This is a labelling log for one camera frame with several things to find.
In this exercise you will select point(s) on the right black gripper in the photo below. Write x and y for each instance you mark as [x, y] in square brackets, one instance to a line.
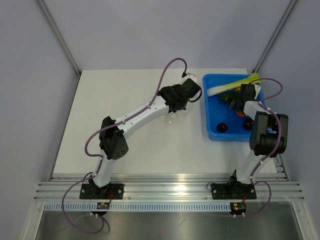
[234, 103]

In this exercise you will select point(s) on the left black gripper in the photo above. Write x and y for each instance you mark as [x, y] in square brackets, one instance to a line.
[175, 87]

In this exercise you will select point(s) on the clear zip top bag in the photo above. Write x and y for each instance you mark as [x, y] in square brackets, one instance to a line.
[172, 117]

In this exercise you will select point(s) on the orange persimmon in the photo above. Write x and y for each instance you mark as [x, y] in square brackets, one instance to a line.
[241, 114]

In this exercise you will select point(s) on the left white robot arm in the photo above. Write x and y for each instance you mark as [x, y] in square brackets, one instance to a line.
[114, 133]

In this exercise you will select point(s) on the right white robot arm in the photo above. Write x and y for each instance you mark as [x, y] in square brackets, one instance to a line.
[268, 138]

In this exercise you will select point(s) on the green white leek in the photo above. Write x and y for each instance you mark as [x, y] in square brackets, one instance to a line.
[218, 82]

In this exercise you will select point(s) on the toy pineapple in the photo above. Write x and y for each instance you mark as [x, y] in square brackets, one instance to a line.
[228, 96]

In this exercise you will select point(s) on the dark purple plum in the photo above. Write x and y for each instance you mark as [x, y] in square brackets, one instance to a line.
[248, 124]
[221, 127]

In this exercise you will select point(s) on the blue plastic bin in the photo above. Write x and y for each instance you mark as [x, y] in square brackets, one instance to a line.
[219, 112]

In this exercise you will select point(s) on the right small circuit board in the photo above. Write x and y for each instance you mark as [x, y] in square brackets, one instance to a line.
[238, 207]

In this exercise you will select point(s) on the small circuit board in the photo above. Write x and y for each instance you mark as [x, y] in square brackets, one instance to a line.
[103, 205]
[238, 207]

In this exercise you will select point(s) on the left small circuit board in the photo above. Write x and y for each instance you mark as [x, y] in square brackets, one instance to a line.
[103, 205]

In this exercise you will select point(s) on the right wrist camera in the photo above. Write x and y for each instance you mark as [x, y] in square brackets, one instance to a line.
[257, 89]

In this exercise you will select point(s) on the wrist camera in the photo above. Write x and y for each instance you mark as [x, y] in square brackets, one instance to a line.
[257, 89]
[189, 75]

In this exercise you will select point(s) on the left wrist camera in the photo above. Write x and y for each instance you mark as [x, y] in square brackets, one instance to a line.
[189, 75]

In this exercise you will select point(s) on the aluminium mounting rail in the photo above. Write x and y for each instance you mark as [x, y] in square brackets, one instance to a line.
[170, 188]

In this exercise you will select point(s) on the right aluminium frame post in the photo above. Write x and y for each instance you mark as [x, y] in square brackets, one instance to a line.
[292, 4]

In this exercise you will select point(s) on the aluminium frame post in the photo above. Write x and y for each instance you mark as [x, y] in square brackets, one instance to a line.
[58, 35]
[292, 4]

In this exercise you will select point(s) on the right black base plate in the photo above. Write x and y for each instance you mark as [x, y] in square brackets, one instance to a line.
[223, 191]

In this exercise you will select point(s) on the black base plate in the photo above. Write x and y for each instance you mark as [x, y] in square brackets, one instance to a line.
[223, 191]
[112, 191]

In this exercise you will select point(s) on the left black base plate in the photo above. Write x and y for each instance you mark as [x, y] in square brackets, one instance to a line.
[112, 191]

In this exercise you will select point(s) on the white slotted cable duct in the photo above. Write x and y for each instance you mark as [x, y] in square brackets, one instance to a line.
[142, 206]

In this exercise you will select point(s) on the left aluminium frame post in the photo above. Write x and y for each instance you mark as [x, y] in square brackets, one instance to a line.
[58, 35]

